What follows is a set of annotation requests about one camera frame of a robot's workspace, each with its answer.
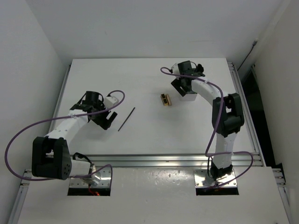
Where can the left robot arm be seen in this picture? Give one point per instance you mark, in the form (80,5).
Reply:
(50,154)

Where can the black thin pencil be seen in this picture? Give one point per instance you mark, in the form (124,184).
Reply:
(126,119)

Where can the rose gold lipstick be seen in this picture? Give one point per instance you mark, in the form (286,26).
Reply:
(168,99)

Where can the white three-compartment organizer box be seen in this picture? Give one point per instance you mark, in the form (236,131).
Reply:
(188,97)

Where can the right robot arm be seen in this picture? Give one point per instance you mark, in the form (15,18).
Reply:
(227,112)

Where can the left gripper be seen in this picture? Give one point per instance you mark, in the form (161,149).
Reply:
(107,122)

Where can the black gold lipstick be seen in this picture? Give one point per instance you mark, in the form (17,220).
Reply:
(164,100)

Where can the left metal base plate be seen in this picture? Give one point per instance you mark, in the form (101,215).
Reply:
(100,180)

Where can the metal base plate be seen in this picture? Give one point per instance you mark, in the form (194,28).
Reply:
(202,180)
(100,180)

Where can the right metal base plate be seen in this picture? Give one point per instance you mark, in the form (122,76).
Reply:
(202,180)

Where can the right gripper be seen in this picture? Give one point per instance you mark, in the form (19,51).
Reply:
(178,85)

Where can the aluminium rail front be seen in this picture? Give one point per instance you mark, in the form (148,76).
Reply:
(150,160)

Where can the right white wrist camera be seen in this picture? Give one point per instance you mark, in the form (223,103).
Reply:
(175,69)

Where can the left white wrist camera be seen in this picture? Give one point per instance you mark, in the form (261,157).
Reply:
(110,101)

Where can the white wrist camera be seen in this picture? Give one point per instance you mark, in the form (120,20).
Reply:
(175,69)
(110,101)

